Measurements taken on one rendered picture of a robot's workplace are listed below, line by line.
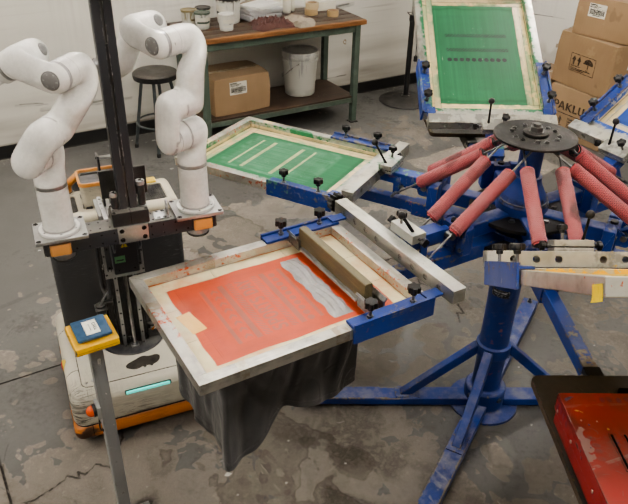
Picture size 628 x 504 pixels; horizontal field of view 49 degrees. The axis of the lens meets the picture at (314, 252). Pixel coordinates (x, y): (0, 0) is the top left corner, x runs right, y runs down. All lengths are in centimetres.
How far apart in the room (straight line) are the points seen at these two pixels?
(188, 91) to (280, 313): 73
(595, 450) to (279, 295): 106
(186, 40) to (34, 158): 55
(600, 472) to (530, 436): 163
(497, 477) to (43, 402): 201
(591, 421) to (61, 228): 159
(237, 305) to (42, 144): 74
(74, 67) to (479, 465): 217
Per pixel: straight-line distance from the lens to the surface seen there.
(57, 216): 227
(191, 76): 216
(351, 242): 246
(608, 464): 167
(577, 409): 176
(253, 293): 225
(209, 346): 205
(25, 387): 354
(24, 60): 202
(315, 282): 229
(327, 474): 296
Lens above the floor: 226
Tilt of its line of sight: 32 degrees down
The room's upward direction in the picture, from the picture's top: 1 degrees clockwise
